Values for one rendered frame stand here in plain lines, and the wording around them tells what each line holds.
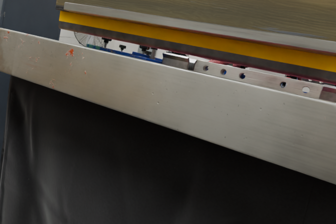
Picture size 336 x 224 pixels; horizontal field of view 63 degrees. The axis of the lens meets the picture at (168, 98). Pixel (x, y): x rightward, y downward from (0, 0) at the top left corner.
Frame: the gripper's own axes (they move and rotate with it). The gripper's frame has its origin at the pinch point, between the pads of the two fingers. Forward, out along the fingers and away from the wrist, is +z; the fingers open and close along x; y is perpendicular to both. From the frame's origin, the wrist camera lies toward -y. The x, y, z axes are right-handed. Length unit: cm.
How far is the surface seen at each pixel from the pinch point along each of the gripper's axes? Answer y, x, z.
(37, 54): 5.2, 14.1, 11.8
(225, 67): 13, -68, 6
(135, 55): 29.1, -34.4, 9.4
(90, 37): 332, -333, -8
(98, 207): 2.7, 4.9, 27.6
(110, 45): 380, -448, -6
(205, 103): -9.6, 14.1, 11.9
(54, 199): 9.5, 4.8, 29.5
